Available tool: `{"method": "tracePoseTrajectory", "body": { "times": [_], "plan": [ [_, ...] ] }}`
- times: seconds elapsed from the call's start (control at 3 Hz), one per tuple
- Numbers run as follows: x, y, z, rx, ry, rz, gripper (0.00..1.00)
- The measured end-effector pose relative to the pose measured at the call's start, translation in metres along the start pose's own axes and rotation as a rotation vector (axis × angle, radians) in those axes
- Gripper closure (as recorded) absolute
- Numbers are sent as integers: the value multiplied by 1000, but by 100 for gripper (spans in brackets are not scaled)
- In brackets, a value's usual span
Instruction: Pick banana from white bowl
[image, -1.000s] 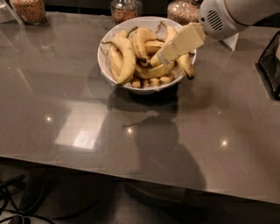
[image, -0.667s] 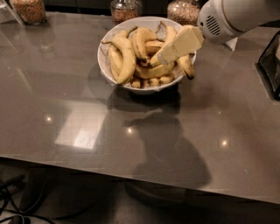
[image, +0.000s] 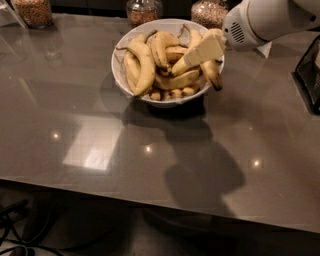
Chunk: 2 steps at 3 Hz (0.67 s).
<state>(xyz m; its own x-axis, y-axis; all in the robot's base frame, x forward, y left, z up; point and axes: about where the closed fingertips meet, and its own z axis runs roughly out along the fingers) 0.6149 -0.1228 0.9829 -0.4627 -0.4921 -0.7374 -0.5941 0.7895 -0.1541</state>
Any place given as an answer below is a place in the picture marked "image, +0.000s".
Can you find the right glass jar of grains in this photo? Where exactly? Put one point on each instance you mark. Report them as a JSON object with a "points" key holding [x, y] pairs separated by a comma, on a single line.
{"points": [[209, 13]]}

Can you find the far left inner banana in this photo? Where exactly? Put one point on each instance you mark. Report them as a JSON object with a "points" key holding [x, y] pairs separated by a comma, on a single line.
{"points": [[132, 67]]}

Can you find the short middle yellow banana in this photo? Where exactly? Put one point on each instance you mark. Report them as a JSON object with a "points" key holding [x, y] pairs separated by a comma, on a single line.
{"points": [[174, 53]]}

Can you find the white ceramic bowl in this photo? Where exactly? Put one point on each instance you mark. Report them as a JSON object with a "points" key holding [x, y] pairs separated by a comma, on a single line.
{"points": [[155, 96]]}

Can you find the upper middle curved banana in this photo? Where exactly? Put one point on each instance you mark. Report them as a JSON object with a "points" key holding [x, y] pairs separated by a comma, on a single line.
{"points": [[160, 41]]}

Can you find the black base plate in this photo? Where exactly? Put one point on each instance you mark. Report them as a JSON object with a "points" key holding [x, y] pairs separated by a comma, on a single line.
{"points": [[307, 72]]}

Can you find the long left yellow banana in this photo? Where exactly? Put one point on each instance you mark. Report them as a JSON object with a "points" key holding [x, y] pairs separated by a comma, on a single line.
{"points": [[147, 66]]}

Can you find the white angular stand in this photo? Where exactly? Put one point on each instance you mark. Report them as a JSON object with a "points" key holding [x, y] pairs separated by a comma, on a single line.
{"points": [[264, 50]]}

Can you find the glass jar of grains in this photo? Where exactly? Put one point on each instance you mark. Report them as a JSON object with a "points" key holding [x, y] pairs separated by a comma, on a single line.
{"points": [[209, 13], [35, 13], [143, 11]]}

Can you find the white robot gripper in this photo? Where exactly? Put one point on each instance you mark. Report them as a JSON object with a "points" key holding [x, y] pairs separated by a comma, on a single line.
{"points": [[246, 26]]}

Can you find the middle glass jar of grains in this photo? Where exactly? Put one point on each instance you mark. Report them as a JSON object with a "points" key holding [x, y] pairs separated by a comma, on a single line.
{"points": [[143, 11]]}

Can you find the left glass jar of grains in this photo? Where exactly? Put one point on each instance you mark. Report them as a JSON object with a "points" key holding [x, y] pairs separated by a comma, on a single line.
{"points": [[35, 13]]}

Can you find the white object top left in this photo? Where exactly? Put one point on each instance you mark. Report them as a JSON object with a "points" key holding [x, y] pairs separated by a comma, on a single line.
{"points": [[9, 16]]}

